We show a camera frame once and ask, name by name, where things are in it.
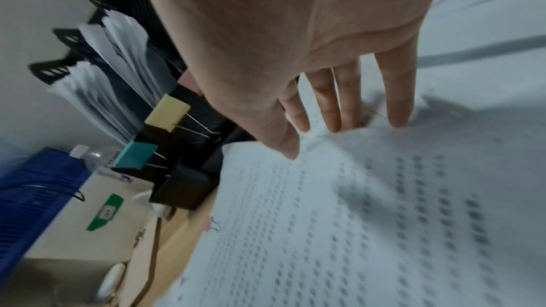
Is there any person's right hand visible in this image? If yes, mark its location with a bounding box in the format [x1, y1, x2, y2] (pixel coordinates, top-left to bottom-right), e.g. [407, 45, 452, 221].
[136, 0, 456, 161]

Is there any yellow binder clip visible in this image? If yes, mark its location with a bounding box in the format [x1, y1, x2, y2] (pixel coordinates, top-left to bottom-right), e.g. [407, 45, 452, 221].
[144, 94, 222, 135]

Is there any white paper bundle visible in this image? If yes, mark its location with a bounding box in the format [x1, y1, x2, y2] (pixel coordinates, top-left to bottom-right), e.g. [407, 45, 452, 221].
[78, 9, 177, 107]
[47, 61, 142, 144]

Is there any large black binder clip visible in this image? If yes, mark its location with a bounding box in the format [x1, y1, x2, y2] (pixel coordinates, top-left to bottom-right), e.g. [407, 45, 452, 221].
[148, 163, 220, 211]

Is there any teal binder clip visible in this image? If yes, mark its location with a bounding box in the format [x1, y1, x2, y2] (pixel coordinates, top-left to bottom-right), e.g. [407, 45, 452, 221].
[111, 141, 171, 170]

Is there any white printed paper sheet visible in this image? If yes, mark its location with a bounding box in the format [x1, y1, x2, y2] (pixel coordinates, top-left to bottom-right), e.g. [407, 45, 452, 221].
[155, 110, 546, 307]

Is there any clear plastic bottle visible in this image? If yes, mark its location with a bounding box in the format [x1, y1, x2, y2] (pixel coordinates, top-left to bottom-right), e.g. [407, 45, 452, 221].
[69, 144, 122, 179]

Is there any white sheet with grey stripe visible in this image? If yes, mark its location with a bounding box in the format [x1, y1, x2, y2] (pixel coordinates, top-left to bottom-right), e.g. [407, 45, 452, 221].
[411, 0, 546, 113]

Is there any green label tag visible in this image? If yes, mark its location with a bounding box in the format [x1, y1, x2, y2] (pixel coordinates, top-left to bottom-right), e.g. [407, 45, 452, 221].
[86, 193, 125, 233]

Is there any blue plastic crate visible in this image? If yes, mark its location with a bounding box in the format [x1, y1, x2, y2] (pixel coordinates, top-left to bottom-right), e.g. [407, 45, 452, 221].
[0, 146, 94, 263]

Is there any white oval object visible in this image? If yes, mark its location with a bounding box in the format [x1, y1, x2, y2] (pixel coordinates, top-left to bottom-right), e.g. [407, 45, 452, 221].
[94, 263, 127, 304]

